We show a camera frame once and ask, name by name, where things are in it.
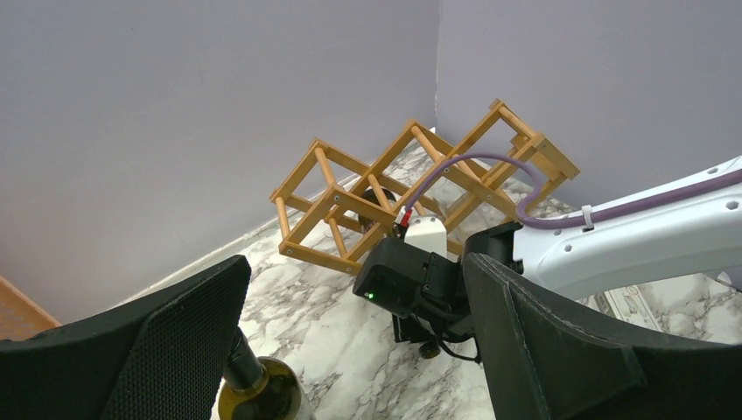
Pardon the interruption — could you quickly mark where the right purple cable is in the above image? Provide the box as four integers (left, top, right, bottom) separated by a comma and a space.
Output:
402, 152, 742, 230

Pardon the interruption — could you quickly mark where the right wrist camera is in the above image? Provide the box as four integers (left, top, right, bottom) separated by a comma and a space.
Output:
402, 209, 449, 258

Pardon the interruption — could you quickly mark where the wooden wine rack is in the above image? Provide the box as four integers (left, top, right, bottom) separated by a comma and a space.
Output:
270, 100, 580, 274

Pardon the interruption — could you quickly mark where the orange plastic file organizer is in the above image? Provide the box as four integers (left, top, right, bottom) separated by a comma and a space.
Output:
1, 277, 61, 341

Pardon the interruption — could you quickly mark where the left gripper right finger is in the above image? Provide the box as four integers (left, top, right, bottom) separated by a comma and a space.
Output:
463, 254, 741, 419

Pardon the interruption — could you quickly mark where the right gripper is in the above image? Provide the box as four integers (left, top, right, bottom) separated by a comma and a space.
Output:
391, 290, 481, 362

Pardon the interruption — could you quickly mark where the small white cardboard box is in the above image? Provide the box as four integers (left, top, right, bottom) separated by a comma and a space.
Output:
594, 286, 663, 332

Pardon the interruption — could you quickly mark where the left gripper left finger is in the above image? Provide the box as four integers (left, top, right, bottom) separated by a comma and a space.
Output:
1, 255, 251, 419

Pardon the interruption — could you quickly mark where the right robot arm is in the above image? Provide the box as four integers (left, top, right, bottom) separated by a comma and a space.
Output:
353, 158, 741, 352

